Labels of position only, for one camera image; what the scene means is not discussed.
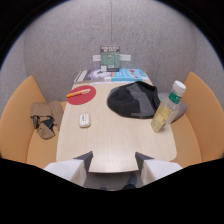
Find tan folded cloth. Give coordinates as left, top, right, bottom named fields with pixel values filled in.
left=30, top=99, right=65, bottom=140

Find small white oval case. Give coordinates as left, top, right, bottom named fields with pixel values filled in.
left=78, top=113, right=92, bottom=129

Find black and grey knit hat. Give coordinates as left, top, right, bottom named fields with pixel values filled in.
left=106, top=80, right=162, bottom=120

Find green and white sign stand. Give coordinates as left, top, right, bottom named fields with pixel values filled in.
left=92, top=45, right=132, bottom=73

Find orange bench seat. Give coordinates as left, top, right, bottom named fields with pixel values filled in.
left=0, top=71, right=224, bottom=170

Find black and white magazine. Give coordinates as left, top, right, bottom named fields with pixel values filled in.
left=73, top=69, right=113, bottom=84

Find clear bottle with white cap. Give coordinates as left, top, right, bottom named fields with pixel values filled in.
left=150, top=80, right=187, bottom=134

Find orange marker pen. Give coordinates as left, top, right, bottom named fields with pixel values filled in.
left=65, top=88, right=92, bottom=99

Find round red mat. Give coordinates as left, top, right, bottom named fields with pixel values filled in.
left=66, top=84, right=98, bottom=106

